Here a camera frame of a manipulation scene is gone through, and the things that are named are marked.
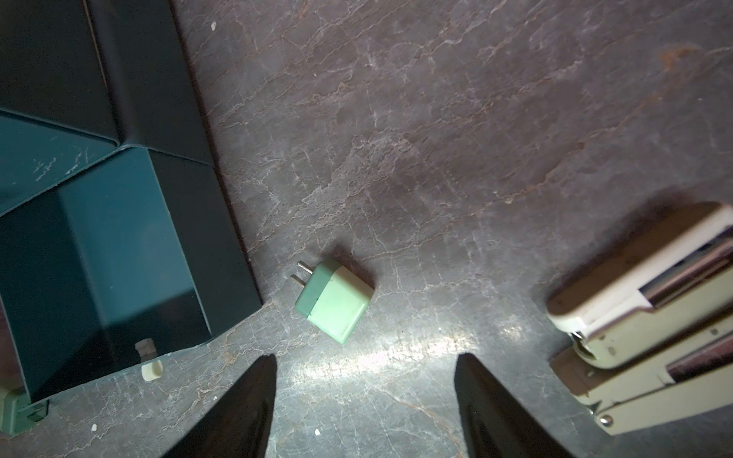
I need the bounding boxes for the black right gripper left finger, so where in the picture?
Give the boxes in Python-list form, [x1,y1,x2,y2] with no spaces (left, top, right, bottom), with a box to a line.
[165,354,277,457]

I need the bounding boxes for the dark green plug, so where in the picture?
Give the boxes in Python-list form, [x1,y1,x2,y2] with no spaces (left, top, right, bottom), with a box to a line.
[1,389,49,436]

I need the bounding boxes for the light green plug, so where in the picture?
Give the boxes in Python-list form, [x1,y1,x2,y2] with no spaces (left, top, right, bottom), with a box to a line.
[291,259,374,345]

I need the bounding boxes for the dark teal drawer cabinet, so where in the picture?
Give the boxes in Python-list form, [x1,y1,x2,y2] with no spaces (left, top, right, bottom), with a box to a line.
[1,1,262,403]

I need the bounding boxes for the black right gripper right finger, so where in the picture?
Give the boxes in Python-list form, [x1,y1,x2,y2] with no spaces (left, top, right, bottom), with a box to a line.
[454,353,571,457]

